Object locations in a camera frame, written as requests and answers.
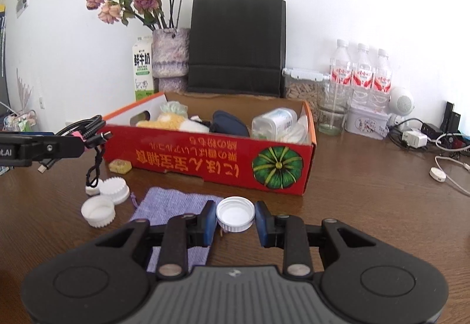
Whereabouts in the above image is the green item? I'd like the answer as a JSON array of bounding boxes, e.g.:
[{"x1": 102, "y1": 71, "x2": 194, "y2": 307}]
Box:
[{"x1": 160, "y1": 101, "x2": 188, "y2": 118}]

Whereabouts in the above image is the purple ceramic vase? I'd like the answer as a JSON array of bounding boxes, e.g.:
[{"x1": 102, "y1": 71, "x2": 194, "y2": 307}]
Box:
[{"x1": 152, "y1": 28, "x2": 189, "y2": 92}]

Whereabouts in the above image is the black charger stand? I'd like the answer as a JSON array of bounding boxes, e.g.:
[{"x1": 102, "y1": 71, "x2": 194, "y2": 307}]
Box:
[{"x1": 441, "y1": 102, "x2": 460, "y2": 133}]

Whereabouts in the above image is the wide white jar lid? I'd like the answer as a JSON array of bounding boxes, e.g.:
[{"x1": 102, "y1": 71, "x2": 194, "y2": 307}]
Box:
[{"x1": 216, "y1": 196, "x2": 255, "y2": 233}]

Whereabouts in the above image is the black braided cable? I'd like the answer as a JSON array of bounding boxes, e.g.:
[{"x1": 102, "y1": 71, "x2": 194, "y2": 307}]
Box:
[{"x1": 38, "y1": 114, "x2": 115, "y2": 188}]

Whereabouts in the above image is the white floral tin box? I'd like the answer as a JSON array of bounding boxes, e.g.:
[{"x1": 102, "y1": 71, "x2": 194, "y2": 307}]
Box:
[{"x1": 344, "y1": 105, "x2": 389, "y2": 140}]

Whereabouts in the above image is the water bottle right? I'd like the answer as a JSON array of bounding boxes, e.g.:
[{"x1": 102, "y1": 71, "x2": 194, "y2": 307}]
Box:
[{"x1": 370, "y1": 49, "x2": 392, "y2": 112}]

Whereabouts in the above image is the milk carton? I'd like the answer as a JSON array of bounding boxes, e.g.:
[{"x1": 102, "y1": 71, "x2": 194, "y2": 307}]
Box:
[{"x1": 132, "y1": 36, "x2": 155, "y2": 102}]

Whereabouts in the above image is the seed container white lid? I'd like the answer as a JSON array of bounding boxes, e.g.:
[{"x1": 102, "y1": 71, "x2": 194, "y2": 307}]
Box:
[{"x1": 281, "y1": 66, "x2": 332, "y2": 113}]

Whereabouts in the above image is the white charging cable puck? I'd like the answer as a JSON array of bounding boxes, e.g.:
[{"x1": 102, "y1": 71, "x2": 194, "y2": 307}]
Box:
[{"x1": 429, "y1": 156, "x2": 470, "y2": 197}]

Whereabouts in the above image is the white bottle cap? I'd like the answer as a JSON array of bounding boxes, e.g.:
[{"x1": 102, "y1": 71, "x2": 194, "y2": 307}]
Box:
[{"x1": 81, "y1": 195, "x2": 115, "y2": 228}]

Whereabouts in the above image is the small white cap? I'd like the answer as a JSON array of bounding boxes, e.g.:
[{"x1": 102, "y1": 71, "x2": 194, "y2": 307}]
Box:
[{"x1": 85, "y1": 186, "x2": 100, "y2": 197}]

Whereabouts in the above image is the white ridged cap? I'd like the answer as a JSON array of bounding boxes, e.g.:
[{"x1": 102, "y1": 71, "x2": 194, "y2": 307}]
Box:
[{"x1": 99, "y1": 177, "x2": 131, "y2": 205}]

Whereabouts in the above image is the white round speaker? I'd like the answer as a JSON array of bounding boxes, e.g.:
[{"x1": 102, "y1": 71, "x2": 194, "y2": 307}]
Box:
[{"x1": 389, "y1": 94, "x2": 414, "y2": 117}]

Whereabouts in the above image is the navy blue pouch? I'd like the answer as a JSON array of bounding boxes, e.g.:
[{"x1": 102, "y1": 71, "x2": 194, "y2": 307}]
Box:
[{"x1": 209, "y1": 110, "x2": 249, "y2": 137}]

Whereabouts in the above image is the white power adapter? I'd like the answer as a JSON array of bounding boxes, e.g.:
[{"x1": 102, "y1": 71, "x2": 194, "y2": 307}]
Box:
[{"x1": 402, "y1": 130, "x2": 428, "y2": 149}]

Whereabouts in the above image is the water bottle left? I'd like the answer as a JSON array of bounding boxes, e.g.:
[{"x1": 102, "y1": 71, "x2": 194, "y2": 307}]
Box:
[{"x1": 330, "y1": 39, "x2": 352, "y2": 99}]

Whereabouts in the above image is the clear glass cup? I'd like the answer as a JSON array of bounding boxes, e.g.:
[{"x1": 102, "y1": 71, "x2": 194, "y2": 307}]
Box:
[{"x1": 317, "y1": 81, "x2": 352, "y2": 136}]

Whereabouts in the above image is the red cardboard box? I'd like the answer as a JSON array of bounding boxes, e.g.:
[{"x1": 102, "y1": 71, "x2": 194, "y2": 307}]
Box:
[{"x1": 104, "y1": 93, "x2": 317, "y2": 195}]

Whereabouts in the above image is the water bottle middle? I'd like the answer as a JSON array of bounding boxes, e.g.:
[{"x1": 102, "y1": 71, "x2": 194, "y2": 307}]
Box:
[{"x1": 351, "y1": 43, "x2": 374, "y2": 106}]

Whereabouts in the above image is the white tissue paper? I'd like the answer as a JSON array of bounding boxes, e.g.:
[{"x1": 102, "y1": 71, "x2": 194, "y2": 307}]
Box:
[{"x1": 281, "y1": 115, "x2": 309, "y2": 144}]

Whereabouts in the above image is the clear plastic bottle white label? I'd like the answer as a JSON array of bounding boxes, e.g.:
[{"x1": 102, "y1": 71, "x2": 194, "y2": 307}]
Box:
[{"x1": 251, "y1": 108, "x2": 298, "y2": 141}]

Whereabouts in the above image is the purple knitted cloth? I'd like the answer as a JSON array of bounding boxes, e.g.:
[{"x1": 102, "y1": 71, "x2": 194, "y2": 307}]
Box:
[{"x1": 131, "y1": 187, "x2": 222, "y2": 272}]

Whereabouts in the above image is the black paper bag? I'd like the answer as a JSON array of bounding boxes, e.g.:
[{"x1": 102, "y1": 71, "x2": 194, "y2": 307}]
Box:
[{"x1": 187, "y1": 0, "x2": 286, "y2": 97}]

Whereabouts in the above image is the water bottle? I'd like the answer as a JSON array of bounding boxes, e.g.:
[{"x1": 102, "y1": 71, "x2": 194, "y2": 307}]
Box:
[
  {"x1": 330, "y1": 39, "x2": 352, "y2": 99},
  {"x1": 351, "y1": 43, "x2": 374, "y2": 106},
  {"x1": 370, "y1": 49, "x2": 392, "y2": 112}
]

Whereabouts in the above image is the yellow wrapped candy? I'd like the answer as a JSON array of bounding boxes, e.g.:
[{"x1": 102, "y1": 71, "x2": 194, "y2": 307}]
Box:
[{"x1": 108, "y1": 159, "x2": 132, "y2": 175}]

